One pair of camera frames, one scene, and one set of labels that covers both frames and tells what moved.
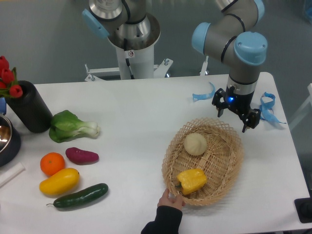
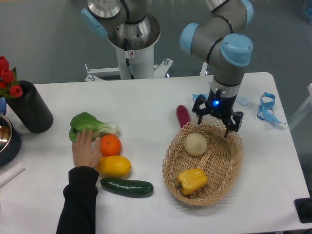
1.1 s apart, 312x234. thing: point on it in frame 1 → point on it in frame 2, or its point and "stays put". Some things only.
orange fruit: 51,163 → 110,145
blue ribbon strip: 197,97 stays put
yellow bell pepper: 191,180 stays put
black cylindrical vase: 31,108 stays put
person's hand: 177,201 → 85,152
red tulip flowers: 9,83 stays put
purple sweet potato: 81,157 → 183,115
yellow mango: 61,181 → 113,166
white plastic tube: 16,169 stays put
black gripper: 239,104 → 215,104
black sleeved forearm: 167,221 → 77,215
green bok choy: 66,125 → 84,121
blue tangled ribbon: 267,112 stays put
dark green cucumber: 82,197 → 127,188
